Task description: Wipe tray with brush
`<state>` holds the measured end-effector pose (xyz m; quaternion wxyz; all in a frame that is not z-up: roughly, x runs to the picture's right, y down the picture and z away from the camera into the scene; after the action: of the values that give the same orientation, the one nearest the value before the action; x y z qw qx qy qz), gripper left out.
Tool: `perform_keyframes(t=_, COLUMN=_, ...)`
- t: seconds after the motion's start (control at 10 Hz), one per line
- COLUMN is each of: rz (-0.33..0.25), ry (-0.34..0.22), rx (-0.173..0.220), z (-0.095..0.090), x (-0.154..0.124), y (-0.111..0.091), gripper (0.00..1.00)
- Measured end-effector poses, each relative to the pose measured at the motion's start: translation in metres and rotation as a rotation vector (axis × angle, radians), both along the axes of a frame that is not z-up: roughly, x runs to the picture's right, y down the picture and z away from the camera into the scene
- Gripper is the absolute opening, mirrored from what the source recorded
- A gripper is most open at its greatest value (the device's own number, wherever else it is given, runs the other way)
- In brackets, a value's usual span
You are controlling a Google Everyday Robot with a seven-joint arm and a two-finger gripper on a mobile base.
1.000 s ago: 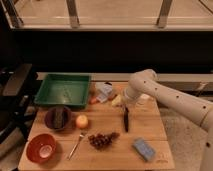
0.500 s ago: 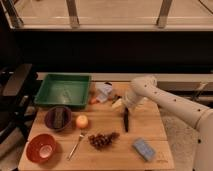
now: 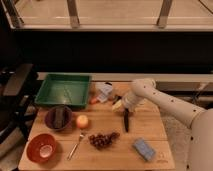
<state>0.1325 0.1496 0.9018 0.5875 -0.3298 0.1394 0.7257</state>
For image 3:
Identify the green plastic tray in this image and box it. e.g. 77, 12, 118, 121
35, 74, 91, 108

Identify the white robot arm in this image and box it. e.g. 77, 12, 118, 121
122, 78, 213, 171

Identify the white plastic bag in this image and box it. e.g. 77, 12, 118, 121
95, 82, 113, 103

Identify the small red tomato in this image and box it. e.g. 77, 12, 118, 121
89, 97, 99, 105

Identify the wooden cutting board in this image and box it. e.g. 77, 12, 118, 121
17, 80, 176, 171

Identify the bunch of dark grapes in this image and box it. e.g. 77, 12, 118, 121
88, 132, 120, 150

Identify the blue sponge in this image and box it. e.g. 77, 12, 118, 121
133, 138, 156, 161

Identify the yellow red apple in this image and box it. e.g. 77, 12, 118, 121
76, 115, 89, 129

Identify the brown block in bowl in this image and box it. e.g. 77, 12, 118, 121
54, 107, 64, 129

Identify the dark purple bowl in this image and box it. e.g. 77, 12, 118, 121
44, 105, 72, 131

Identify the orange red bowl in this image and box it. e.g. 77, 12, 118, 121
26, 134, 57, 164

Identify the black chair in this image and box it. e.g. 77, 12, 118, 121
0, 64, 38, 144

